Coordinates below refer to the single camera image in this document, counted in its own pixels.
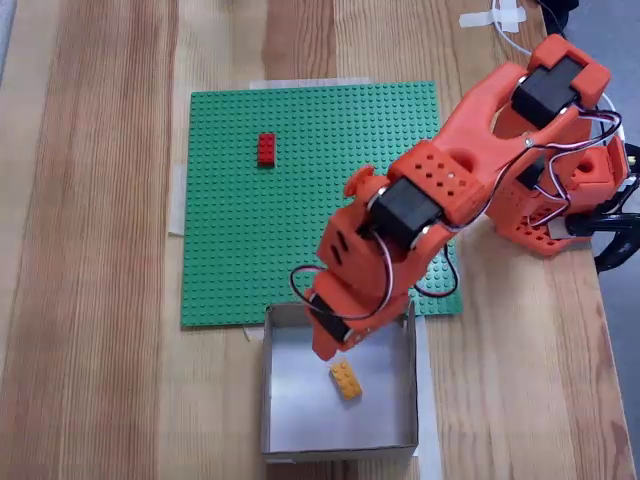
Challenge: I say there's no yellow lego block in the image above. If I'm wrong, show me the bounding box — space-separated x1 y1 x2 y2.
328 358 365 404

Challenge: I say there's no cardboard box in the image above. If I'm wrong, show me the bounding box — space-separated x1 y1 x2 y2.
259 295 420 464

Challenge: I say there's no green lego baseplate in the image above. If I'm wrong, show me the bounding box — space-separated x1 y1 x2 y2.
179 79 464 330

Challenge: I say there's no red lego block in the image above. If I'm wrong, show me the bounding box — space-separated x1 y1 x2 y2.
257 132 278 169

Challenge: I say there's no black table clamp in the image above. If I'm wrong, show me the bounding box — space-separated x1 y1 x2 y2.
547 179 640 274

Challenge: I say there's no white tape cross patch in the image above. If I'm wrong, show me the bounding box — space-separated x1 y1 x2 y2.
458 0 527 35

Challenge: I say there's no person's leg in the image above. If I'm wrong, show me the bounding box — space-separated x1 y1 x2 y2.
542 0 581 31

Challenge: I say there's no gripper servo wire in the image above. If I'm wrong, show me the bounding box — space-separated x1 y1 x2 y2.
289 234 396 321

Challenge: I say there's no white usb cable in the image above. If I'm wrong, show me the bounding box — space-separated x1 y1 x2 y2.
491 0 630 147

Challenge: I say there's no thin black cable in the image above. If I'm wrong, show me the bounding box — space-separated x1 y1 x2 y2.
538 0 569 40

